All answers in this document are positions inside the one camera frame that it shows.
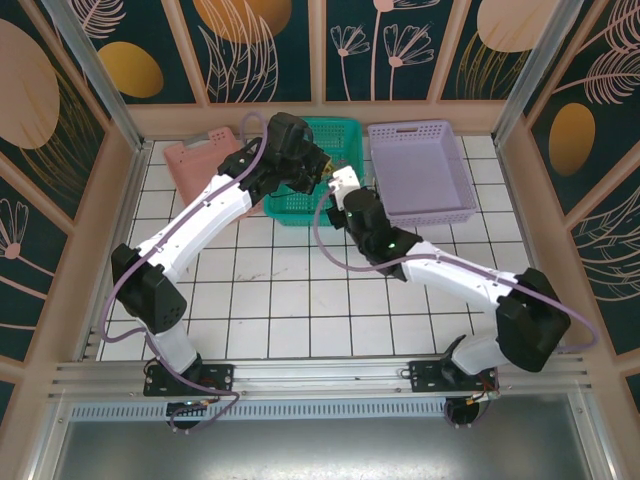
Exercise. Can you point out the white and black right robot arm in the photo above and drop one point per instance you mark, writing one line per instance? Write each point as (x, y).
(450, 275)

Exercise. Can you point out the slotted metal strip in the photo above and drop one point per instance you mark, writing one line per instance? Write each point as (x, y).
(300, 411)

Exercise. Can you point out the lilac plastic basket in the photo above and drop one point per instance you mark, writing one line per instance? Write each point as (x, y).
(420, 170)

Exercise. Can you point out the aluminium front rail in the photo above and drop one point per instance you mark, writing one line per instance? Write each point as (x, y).
(320, 375)

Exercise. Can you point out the pink plastic basket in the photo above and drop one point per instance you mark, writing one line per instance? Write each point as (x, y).
(195, 165)

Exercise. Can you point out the aluminium side rail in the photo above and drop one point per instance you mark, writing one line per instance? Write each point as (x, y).
(131, 195)

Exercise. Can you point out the aluminium corner post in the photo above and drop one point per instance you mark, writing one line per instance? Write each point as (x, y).
(97, 75)
(537, 75)

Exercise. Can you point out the steel sheet panel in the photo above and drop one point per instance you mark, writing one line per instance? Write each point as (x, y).
(320, 450)

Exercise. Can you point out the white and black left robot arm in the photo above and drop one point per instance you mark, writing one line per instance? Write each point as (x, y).
(200, 225)

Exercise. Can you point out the teal plastic basket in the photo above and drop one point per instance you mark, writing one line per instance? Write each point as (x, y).
(345, 135)

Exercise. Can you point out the black circuit board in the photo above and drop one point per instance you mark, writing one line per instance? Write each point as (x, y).
(187, 407)

